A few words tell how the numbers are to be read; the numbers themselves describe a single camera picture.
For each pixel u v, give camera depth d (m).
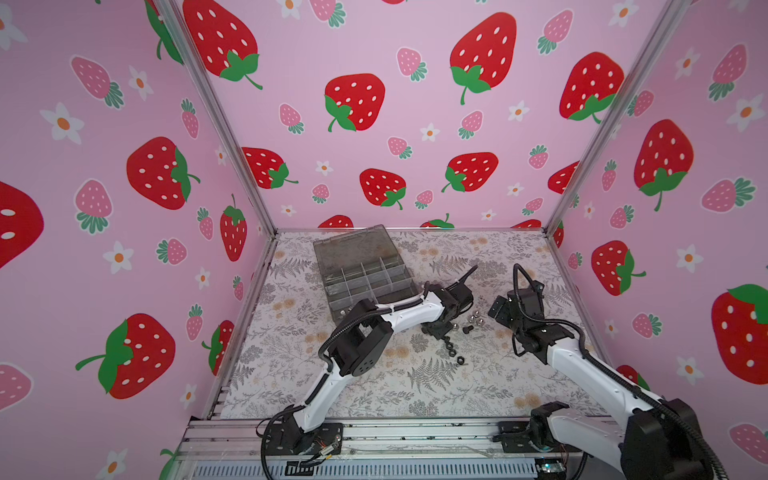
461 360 0.88
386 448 0.73
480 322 0.95
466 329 0.93
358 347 0.54
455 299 0.70
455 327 0.94
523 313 0.65
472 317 0.95
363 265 1.04
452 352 0.89
